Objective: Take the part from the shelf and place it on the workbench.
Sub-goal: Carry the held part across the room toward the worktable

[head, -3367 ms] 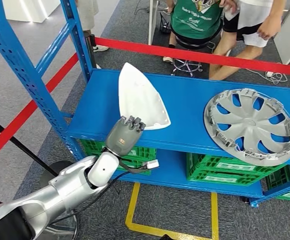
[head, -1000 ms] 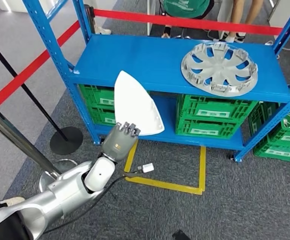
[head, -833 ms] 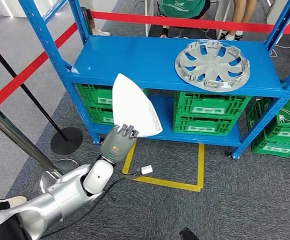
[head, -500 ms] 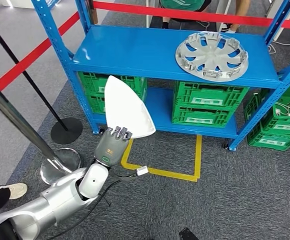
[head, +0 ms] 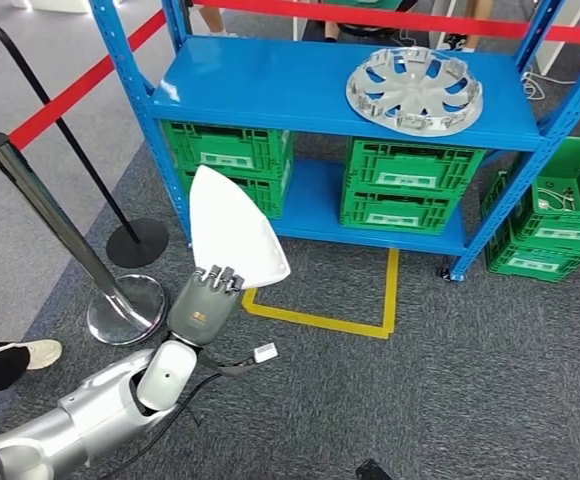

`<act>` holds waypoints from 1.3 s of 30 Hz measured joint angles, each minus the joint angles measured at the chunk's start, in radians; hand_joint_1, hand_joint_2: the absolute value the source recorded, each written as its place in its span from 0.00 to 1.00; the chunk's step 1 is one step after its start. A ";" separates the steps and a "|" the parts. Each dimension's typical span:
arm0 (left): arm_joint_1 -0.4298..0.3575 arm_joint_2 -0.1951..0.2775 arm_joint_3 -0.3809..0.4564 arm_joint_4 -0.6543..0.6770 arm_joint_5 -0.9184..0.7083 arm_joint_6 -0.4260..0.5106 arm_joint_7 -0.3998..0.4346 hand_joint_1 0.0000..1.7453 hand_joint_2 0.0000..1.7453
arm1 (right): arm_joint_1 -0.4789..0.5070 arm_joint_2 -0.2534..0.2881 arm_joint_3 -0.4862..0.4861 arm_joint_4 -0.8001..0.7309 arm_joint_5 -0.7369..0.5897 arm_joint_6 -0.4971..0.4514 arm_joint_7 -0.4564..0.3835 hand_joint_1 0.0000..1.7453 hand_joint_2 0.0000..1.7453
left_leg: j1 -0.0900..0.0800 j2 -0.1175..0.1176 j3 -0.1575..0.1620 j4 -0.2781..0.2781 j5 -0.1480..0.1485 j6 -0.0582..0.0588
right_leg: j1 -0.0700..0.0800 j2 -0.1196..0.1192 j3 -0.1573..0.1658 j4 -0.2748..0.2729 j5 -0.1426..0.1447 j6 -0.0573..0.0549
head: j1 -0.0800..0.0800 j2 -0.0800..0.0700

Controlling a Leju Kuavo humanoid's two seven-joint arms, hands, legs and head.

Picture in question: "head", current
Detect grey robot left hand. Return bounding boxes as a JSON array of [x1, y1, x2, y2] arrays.
[[166, 264, 245, 348]]

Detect white triangular shell part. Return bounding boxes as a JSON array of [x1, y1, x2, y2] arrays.
[[189, 165, 292, 291]]

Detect blue metal shelf rack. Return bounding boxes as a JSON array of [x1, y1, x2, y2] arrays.
[[87, 0, 580, 283]]

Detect chrome barrier stanchion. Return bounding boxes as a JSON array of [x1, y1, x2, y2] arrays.
[[0, 132, 167, 347]]

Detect person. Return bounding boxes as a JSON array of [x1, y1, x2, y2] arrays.
[[197, 0, 232, 38], [0, 337, 64, 392], [322, 0, 421, 42], [439, 0, 496, 53]]

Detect short red barrier belt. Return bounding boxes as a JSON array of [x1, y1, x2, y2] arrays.
[[8, 9, 167, 152]]

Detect silver wheel hubcap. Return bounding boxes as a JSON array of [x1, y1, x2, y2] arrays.
[[345, 46, 485, 138]]

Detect white platform block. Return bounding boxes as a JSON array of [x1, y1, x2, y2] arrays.
[[12, 0, 91, 15]]

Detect long red barrier belt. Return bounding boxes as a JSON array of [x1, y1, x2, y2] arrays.
[[192, 0, 580, 46]]

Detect white board panel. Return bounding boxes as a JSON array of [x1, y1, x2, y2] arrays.
[[535, 0, 580, 76]]

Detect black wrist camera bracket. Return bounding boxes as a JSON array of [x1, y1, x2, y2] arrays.
[[197, 349, 257, 378]]

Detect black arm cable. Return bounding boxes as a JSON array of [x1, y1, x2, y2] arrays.
[[97, 370, 224, 480]]

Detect white wire bundle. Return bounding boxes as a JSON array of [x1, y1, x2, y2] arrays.
[[537, 187, 576, 213]]

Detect white cable with adapter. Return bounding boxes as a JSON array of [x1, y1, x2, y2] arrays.
[[519, 64, 566, 102]]

